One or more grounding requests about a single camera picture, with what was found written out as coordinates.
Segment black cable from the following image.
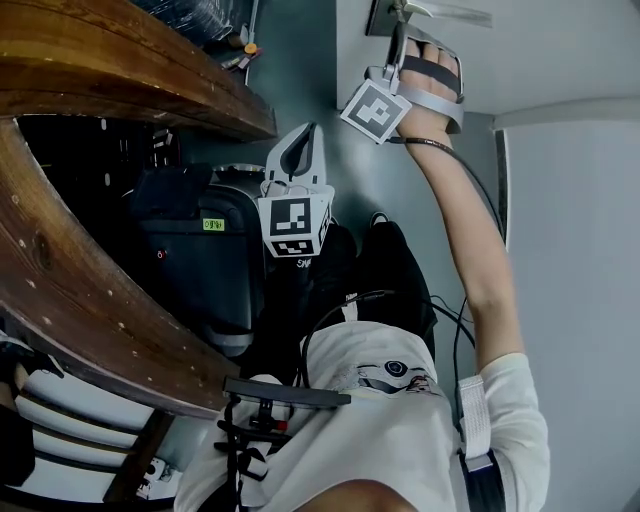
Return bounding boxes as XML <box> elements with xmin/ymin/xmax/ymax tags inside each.
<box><xmin>428</xmin><ymin>294</ymin><xmax>477</xmax><ymax>436</ymax></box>
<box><xmin>391</xmin><ymin>134</ymin><xmax>507</xmax><ymax>246</ymax></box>
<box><xmin>297</xmin><ymin>288</ymin><xmax>397</xmax><ymax>391</ymax></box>

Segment white printed t-shirt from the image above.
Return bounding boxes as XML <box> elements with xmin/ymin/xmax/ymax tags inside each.
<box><xmin>172</xmin><ymin>319</ymin><xmax>552</xmax><ymax>512</ymax></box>

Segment silver door lock with handle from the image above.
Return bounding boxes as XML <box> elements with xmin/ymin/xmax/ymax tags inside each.
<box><xmin>364</xmin><ymin>0</ymin><xmax>495</xmax><ymax>39</ymax></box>

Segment person's black trousers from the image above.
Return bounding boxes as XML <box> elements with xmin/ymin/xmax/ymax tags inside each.
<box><xmin>259</xmin><ymin>209</ymin><xmax>437</xmax><ymax>361</ymax></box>

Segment person's right hand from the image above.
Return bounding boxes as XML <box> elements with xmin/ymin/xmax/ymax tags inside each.
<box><xmin>402</xmin><ymin>39</ymin><xmax>461</xmax><ymax>103</ymax></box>

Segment black chest mount rig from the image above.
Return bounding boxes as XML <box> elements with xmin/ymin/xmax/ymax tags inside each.
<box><xmin>213</xmin><ymin>375</ymin><xmax>352</xmax><ymax>484</ymax></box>

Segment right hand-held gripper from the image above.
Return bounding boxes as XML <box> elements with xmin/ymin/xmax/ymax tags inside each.
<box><xmin>339</xmin><ymin>21</ymin><xmax>466</xmax><ymax>146</ymax></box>

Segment black wheeled equipment case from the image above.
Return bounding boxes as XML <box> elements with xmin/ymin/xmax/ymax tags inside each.
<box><xmin>123</xmin><ymin>163</ymin><xmax>267</xmax><ymax>359</ymax></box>

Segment plastic wrapped bundle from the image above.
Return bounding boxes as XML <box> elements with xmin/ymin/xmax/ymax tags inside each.
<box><xmin>194</xmin><ymin>0</ymin><xmax>254</xmax><ymax>54</ymax></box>

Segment person's right forearm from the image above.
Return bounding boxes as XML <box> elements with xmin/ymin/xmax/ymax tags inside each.
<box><xmin>396</xmin><ymin>115</ymin><xmax>527</xmax><ymax>374</ymax></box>

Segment white webbing strap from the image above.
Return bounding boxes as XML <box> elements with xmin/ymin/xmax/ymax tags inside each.
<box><xmin>456</xmin><ymin>374</ymin><xmax>495</xmax><ymax>460</ymax></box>

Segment white door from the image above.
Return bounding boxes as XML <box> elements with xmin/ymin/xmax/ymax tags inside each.
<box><xmin>334</xmin><ymin>0</ymin><xmax>640</xmax><ymax>117</ymax></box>

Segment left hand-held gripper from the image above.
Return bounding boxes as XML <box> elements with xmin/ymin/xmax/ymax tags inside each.
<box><xmin>257</xmin><ymin>121</ymin><xmax>336</xmax><ymax>261</ymax></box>

